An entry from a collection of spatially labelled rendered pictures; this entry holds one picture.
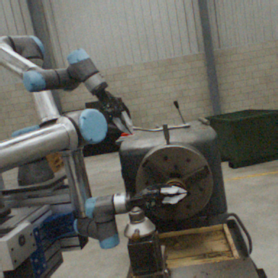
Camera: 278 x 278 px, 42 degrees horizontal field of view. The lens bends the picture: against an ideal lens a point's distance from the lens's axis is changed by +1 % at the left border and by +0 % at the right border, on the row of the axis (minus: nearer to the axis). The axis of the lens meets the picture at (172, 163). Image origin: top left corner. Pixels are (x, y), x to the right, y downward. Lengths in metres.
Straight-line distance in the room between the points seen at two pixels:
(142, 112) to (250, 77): 3.47
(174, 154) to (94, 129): 0.37
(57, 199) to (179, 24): 10.26
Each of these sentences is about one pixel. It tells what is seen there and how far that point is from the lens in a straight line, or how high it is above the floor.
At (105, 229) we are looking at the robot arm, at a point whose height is 1.00.
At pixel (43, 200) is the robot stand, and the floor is 1.09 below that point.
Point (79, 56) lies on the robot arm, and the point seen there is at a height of 1.62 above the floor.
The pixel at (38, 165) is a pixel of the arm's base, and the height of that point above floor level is 1.23.
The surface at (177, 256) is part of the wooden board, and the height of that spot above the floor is 0.89.
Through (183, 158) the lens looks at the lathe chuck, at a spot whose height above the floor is 1.18.
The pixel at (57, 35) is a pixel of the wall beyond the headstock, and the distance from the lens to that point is 11.95.
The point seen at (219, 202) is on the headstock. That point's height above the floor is 0.92.
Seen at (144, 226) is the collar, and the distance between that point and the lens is 0.88.
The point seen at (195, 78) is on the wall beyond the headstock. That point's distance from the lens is 11.38.
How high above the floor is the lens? 1.45
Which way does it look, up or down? 11 degrees down
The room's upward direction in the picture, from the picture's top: 9 degrees counter-clockwise
